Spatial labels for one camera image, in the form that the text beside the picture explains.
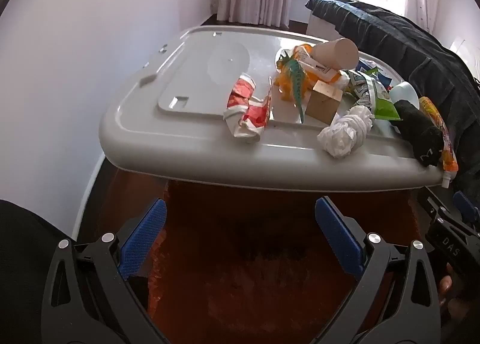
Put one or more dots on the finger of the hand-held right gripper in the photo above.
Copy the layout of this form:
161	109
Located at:
464	204

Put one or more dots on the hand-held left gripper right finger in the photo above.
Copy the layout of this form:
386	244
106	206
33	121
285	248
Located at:
337	233

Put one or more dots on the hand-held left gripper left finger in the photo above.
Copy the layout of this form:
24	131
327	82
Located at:
144	239

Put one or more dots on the light blue handheld fan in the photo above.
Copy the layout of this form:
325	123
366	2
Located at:
403	94

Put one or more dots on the orange white snack bag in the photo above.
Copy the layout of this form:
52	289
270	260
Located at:
320	69

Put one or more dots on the blue white milk carton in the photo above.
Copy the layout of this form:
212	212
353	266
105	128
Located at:
369	65

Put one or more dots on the beige jar with black label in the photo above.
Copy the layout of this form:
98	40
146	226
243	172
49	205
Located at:
333	52

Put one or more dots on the person's right hand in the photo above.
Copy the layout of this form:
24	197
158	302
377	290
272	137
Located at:
446	286

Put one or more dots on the orange spouted drink pouch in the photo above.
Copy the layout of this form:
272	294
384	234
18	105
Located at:
442	134

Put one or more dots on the black sock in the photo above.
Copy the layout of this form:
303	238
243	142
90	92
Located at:
418	130

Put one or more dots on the white crumpled plastic bag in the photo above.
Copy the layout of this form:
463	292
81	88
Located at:
343	134

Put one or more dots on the grey storage box lid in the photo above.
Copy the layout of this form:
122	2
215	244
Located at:
195	130

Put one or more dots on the wooden block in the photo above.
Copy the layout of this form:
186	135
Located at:
324	102

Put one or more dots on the green snack packet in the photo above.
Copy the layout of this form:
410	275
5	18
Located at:
379	102

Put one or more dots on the white bed headboard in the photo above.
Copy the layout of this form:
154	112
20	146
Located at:
459	49

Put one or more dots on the red white crumpled wrapper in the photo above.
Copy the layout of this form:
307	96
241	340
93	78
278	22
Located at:
247	105

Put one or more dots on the orange toy dinosaur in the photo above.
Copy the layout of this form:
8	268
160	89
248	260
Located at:
283	84

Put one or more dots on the green toy dinosaur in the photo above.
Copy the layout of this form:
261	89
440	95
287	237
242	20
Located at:
296	74

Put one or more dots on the bed with black cover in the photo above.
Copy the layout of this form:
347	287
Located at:
405	44

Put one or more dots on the white bed frame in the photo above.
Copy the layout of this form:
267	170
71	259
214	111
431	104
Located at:
318	27

